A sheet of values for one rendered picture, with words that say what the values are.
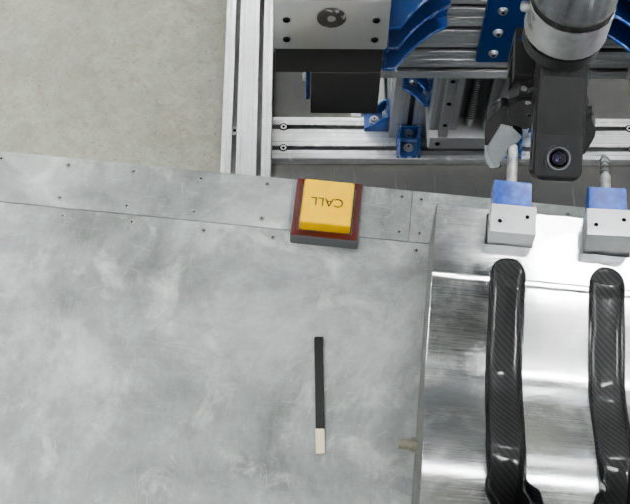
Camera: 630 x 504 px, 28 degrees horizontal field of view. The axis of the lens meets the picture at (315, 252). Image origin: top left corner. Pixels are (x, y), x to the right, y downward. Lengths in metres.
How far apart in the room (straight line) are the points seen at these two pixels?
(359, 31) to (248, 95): 0.84
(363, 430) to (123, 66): 1.43
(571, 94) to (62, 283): 0.64
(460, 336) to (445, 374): 0.05
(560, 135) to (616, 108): 1.22
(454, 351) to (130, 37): 1.51
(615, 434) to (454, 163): 1.03
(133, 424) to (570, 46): 0.63
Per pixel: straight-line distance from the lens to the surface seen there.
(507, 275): 1.39
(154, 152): 2.53
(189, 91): 2.61
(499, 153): 1.29
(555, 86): 1.17
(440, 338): 1.35
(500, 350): 1.36
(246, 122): 2.28
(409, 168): 2.25
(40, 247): 1.52
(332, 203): 1.48
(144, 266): 1.49
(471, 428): 1.28
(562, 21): 1.10
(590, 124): 1.24
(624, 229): 1.40
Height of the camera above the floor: 2.10
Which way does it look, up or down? 61 degrees down
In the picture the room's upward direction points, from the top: 2 degrees clockwise
